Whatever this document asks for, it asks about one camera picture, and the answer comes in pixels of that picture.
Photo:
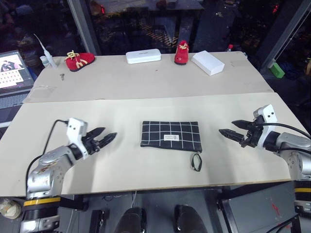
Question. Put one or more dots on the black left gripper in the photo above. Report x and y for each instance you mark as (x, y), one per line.
(92, 145)

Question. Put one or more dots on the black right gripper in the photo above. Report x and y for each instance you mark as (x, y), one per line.
(252, 137)

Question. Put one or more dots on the black grid pencil pouch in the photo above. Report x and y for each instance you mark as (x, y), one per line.
(167, 132)

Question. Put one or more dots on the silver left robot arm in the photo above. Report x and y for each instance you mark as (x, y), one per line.
(48, 165)

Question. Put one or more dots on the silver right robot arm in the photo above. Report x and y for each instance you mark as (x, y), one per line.
(291, 143)

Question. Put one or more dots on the white rounded flat case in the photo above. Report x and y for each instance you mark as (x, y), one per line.
(143, 56)

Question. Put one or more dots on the laptop computer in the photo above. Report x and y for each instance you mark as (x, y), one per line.
(11, 70)

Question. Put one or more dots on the small metal key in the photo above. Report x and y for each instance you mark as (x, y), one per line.
(63, 76)

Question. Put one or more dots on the green box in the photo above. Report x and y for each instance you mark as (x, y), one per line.
(277, 70)

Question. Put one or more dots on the white rectangular box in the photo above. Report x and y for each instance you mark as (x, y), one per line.
(207, 62)

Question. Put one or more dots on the clear plastic patch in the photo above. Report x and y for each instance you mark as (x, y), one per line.
(42, 90)

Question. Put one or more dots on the red shoe with yellow laces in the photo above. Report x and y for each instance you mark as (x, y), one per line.
(181, 56)
(81, 61)

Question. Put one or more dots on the red-capped bottle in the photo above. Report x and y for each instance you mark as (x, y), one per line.
(230, 47)

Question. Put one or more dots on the dark rounded shape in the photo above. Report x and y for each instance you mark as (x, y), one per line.
(189, 221)
(132, 221)

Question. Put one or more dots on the small white bottle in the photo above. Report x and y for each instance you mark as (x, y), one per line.
(43, 61)

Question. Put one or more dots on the white long-nozzle applicator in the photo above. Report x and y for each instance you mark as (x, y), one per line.
(48, 57)

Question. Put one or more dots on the beige round object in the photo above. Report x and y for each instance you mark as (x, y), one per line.
(9, 208)

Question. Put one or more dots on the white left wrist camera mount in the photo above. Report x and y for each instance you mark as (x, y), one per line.
(75, 128)

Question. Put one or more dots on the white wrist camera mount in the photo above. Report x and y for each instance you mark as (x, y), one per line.
(268, 114)
(75, 128)

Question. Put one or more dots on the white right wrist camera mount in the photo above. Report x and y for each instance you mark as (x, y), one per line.
(268, 114)

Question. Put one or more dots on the black table frame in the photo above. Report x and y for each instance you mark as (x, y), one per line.
(73, 202)

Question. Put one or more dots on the grey slanted frame post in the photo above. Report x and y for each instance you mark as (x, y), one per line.
(284, 36)

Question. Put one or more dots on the grey metal frame post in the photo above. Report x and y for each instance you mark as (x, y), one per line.
(80, 21)

